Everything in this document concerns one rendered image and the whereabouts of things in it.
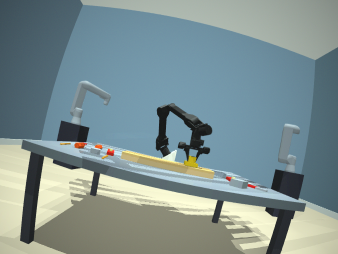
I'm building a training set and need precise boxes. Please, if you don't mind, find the light orange rectangular panel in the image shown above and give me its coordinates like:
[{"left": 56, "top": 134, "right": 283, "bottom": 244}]
[{"left": 121, "top": 150, "right": 215, "bottom": 179}]

